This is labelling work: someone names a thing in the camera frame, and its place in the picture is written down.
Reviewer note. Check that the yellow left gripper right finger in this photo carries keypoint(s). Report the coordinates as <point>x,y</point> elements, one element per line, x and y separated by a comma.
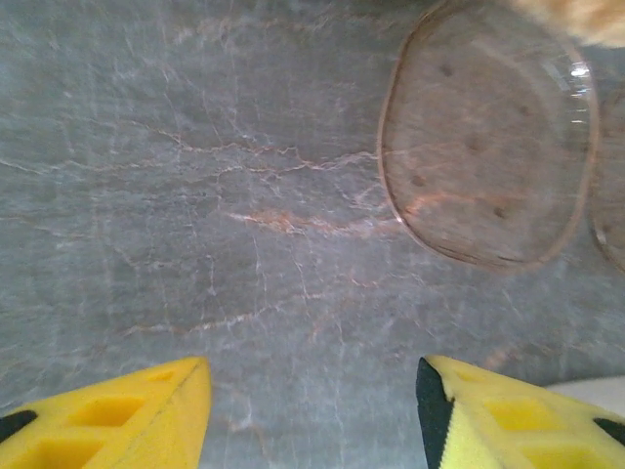
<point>512,430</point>

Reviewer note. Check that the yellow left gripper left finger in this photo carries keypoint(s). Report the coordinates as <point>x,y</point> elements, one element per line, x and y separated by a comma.
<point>122,425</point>

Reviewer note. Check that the white plastic bin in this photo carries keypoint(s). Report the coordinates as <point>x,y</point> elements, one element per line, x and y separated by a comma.
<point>595,393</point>

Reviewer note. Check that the clear glass plate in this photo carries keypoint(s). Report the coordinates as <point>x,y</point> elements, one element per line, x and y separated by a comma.
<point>612,195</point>

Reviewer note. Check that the brown plush teddy bear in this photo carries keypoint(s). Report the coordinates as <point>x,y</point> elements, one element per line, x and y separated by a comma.
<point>586,19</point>

